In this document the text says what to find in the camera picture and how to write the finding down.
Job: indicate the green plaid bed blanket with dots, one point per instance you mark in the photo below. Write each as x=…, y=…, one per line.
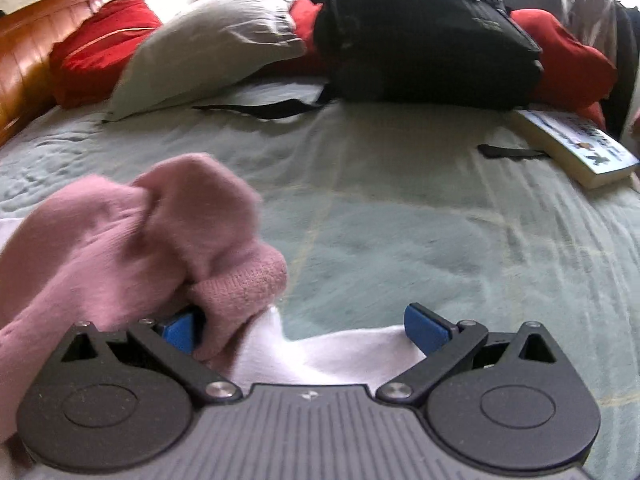
x=375, y=207

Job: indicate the wooden headboard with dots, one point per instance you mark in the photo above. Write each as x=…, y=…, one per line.
x=27, y=37

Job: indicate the grey pillow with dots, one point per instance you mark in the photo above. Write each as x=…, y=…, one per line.
x=209, y=46

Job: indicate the black pen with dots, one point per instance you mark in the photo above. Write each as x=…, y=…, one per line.
x=499, y=152

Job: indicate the pink and white sweater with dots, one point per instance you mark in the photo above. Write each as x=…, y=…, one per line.
x=185, y=231

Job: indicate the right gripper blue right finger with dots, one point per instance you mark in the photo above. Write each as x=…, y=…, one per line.
x=449, y=349

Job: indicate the red quilt behind backpack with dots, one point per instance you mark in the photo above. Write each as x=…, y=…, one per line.
x=576, y=77

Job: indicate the red pillow at headboard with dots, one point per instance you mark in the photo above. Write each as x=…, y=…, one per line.
x=86, y=66

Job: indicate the hanging clothes on rack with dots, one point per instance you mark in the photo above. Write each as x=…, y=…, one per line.
x=613, y=29

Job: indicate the paperback book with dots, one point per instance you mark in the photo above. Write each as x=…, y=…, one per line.
x=580, y=148

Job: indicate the black backpack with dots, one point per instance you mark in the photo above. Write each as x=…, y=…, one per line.
x=453, y=52

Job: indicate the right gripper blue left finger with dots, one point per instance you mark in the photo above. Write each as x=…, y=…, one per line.
x=167, y=346

